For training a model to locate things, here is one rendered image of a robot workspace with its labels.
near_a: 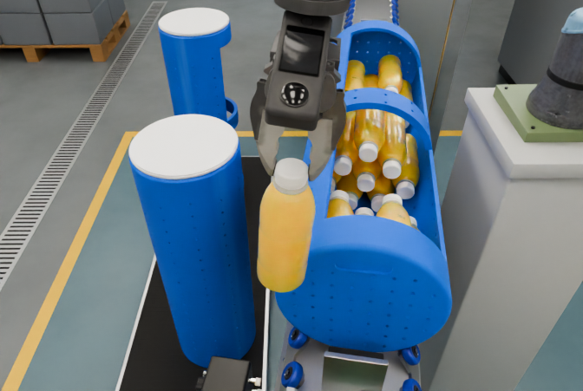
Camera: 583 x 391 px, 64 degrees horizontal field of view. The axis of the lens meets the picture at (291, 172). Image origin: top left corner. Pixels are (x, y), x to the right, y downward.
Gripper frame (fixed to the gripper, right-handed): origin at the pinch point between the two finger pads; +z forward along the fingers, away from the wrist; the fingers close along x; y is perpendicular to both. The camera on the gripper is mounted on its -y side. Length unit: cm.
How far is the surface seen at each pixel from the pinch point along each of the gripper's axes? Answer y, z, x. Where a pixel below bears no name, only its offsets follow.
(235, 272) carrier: 48, 77, 15
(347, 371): -1.4, 37.2, -12.6
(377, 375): -1.7, 36.8, -17.4
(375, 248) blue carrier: 5.1, 15.5, -13.0
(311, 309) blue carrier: 5.9, 32.5, -5.6
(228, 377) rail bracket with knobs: -3.6, 40.4, 6.3
